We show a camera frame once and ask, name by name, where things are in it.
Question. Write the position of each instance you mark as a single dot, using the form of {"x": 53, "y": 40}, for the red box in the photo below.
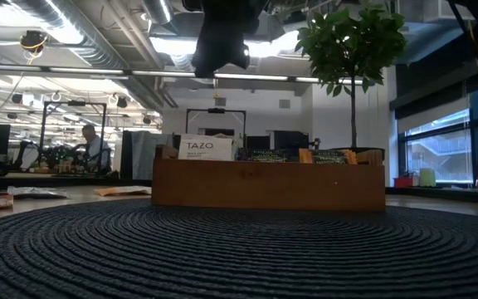
{"x": 403, "y": 182}

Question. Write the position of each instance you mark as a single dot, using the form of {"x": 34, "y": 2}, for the shiny silver ceiling duct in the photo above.
{"x": 158, "y": 10}

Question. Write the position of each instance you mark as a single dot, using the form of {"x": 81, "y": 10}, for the blackcurrant tea packet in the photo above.
{"x": 268, "y": 155}
{"x": 35, "y": 192}

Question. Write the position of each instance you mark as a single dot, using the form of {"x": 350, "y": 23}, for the green leafy tree plant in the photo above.
{"x": 347, "y": 41}

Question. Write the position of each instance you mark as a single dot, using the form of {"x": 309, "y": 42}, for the black frame robot station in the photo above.
{"x": 216, "y": 110}
{"x": 56, "y": 103}

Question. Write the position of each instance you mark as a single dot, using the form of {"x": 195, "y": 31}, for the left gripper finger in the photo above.
{"x": 237, "y": 56}
{"x": 206, "y": 62}

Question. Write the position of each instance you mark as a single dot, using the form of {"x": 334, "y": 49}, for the round dark woven placemat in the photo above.
{"x": 139, "y": 257}

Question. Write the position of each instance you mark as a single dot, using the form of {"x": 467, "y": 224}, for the pale green container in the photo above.
{"x": 427, "y": 178}

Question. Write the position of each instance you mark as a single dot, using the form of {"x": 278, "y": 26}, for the wooden tea box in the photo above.
{"x": 264, "y": 187}

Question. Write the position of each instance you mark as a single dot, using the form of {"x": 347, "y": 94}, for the grey fabric partition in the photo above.
{"x": 143, "y": 153}

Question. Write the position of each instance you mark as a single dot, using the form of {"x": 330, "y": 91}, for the person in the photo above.
{"x": 96, "y": 145}

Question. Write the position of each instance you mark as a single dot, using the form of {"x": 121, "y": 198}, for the white orange Tazo tea packet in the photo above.
{"x": 206, "y": 146}

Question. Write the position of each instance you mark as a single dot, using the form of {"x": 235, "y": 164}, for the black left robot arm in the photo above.
{"x": 226, "y": 12}

